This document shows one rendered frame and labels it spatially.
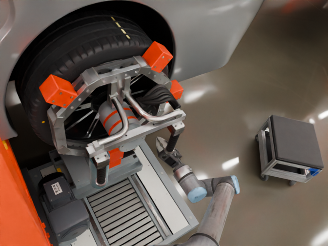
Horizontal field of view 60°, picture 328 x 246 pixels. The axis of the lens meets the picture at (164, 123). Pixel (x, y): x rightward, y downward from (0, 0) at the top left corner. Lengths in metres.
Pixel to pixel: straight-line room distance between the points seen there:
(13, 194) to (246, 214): 1.78
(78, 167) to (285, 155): 1.38
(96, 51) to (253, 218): 1.61
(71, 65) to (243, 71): 2.31
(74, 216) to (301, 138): 1.64
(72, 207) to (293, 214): 1.57
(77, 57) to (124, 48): 0.18
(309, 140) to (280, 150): 0.28
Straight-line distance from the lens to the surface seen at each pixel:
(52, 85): 1.03
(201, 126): 2.46
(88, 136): 1.48
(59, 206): 1.59
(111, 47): 1.10
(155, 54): 1.15
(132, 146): 1.23
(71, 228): 1.55
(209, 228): 1.10
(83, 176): 1.82
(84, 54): 1.08
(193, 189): 1.37
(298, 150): 2.25
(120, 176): 1.90
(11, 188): 0.62
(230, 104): 2.73
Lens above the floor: 1.86
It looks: 52 degrees down
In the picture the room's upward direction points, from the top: 18 degrees clockwise
